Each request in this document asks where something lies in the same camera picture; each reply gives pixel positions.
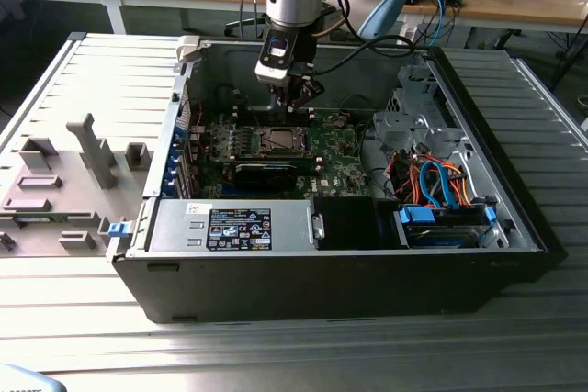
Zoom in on grey parts rack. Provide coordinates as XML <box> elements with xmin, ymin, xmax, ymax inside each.
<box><xmin>0</xmin><ymin>111</ymin><xmax>153</xmax><ymax>259</ymax></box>

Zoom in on black camera cable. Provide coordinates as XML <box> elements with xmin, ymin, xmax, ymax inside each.
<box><xmin>314</xmin><ymin>35</ymin><xmax>419</xmax><ymax>76</ymax></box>

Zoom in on RAM slot with white clips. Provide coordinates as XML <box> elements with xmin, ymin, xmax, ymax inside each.
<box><xmin>232</xmin><ymin>115</ymin><xmax>317</xmax><ymax>122</ymax></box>
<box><xmin>232</xmin><ymin>106</ymin><xmax>317</xmax><ymax>114</ymax></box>

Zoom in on black grey PC case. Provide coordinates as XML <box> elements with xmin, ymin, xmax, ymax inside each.
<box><xmin>106</xmin><ymin>35</ymin><xmax>570</xmax><ymax>325</ymax></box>

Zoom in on blue data cable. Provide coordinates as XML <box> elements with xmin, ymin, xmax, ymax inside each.
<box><xmin>419</xmin><ymin>158</ymin><xmax>457</xmax><ymax>209</ymax></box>

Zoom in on blue network cable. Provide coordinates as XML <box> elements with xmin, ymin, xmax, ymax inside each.
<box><xmin>426</xmin><ymin>0</ymin><xmax>454</xmax><ymax>43</ymax></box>

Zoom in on pale grey rounded device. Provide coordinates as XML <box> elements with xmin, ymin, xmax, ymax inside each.
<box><xmin>0</xmin><ymin>363</ymin><xmax>64</xmax><ymax>392</ymax></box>

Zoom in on thin red wire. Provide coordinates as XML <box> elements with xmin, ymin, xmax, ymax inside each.
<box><xmin>180</xmin><ymin>100</ymin><xmax>207</xmax><ymax>129</ymax></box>

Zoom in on grey power supply unit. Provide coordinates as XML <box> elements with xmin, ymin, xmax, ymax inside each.
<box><xmin>146</xmin><ymin>198</ymin><xmax>319</xmax><ymax>253</ymax></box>

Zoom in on silver green CPU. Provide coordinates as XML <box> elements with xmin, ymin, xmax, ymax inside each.
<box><xmin>269</xmin><ymin>129</ymin><xmax>299</xmax><ymax>149</ymax></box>

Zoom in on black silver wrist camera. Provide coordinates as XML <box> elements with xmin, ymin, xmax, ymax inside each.
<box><xmin>254</xmin><ymin>28</ymin><xmax>295</xmax><ymax>85</ymax></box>

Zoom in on black graphics card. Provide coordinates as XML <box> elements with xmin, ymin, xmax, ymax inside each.
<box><xmin>201</xmin><ymin>156</ymin><xmax>323</xmax><ymax>192</ymax></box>

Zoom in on black plastic shroud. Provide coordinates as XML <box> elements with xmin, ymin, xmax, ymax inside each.
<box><xmin>311</xmin><ymin>196</ymin><xmax>397</xmax><ymax>252</ymax></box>

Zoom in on orange wire bundle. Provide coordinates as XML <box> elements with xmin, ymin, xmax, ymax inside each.
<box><xmin>392</xmin><ymin>155</ymin><xmax>474</xmax><ymax>209</ymax></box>

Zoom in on green motherboard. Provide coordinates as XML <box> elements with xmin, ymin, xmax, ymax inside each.
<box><xmin>191</xmin><ymin>108</ymin><xmax>371</xmax><ymax>201</ymax></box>

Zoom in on beige case latch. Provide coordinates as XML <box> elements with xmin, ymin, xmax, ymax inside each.
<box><xmin>175</xmin><ymin>35</ymin><xmax>204</xmax><ymax>73</ymax></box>

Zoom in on CPU socket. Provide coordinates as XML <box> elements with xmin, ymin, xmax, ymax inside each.
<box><xmin>258</xmin><ymin>126</ymin><xmax>313</xmax><ymax>156</ymax></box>

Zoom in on hard disk in blue carrier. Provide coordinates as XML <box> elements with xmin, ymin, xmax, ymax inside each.
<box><xmin>393</xmin><ymin>205</ymin><xmax>501</xmax><ymax>250</ymax></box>

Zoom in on thin metal locking lever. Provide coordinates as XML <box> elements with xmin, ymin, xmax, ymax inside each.
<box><xmin>244</xmin><ymin>95</ymin><xmax>264</xmax><ymax>131</ymax></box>

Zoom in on grey metal drive cage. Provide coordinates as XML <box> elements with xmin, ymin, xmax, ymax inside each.
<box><xmin>370</xmin><ymin>63</ymin><xmax>466</xmax><ymax>160</ymax></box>

